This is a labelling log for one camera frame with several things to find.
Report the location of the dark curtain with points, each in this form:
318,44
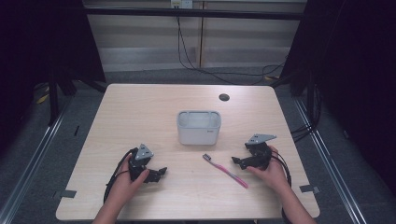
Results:
351,77
40,46

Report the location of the black horizontal metal bar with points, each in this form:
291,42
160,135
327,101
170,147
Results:
193,13

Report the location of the yellow floor tape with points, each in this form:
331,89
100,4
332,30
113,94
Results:
42,99

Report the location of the metal floor rail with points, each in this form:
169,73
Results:
28,174
336,177

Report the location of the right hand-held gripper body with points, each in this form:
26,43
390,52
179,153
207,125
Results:
258,154

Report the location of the grey plastic container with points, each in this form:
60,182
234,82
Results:
199,132

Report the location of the person's right hand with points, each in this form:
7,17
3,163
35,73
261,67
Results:
274,177

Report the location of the white wall power outlet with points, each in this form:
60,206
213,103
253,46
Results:
182,3

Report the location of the pink toothbrush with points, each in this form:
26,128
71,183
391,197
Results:
225,172

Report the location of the grey tape strip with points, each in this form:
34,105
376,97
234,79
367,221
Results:
309,188
65,194

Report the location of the black table grommet hole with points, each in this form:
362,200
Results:
224,97

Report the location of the small black floor strip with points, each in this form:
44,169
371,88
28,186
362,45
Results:
76,130

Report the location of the person's left hand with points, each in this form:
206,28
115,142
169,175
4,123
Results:
124,186

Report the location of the black metal stand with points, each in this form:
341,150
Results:
53,99

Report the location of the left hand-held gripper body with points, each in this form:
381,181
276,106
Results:
137,165

